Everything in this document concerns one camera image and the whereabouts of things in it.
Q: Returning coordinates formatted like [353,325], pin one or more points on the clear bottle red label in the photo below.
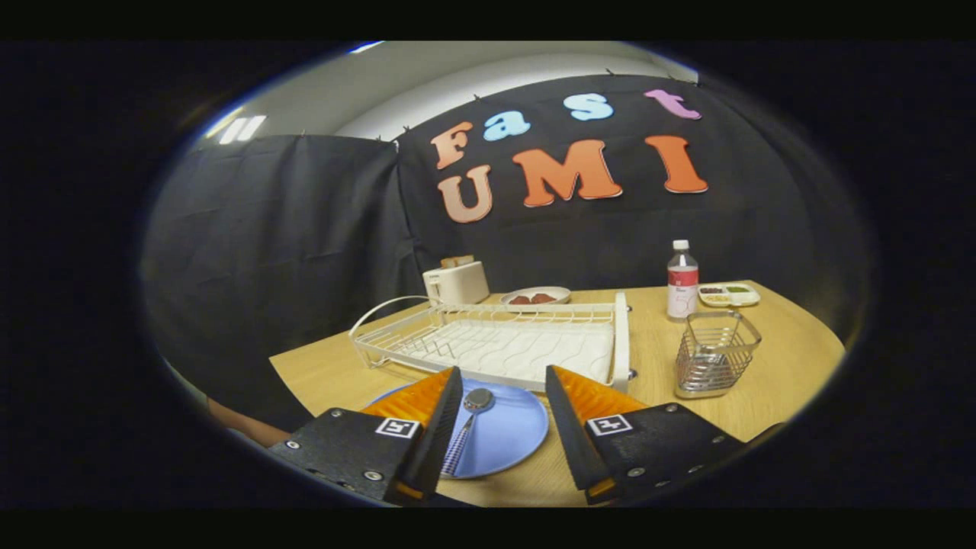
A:
[682,286]

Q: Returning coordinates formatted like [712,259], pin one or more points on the blue plate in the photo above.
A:
[511,435]

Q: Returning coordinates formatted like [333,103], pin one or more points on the ceiling light panel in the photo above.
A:
[242,128]

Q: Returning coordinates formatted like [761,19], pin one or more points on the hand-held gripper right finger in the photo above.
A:
[572,435]

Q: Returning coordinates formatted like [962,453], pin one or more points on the white round plate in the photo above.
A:
[560,291]

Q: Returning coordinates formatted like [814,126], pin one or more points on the brown toast slice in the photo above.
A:
[457,261]

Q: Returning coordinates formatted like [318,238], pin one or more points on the white toaster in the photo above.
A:
[457,284]

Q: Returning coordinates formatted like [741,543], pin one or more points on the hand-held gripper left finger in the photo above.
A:
[438,435]

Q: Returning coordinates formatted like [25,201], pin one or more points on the black backdrop cloth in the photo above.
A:
[305,252]

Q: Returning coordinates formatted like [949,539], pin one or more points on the white divided snack dish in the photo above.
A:
[728,296]

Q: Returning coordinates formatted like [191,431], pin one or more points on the metal spoon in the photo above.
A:
[478,399]

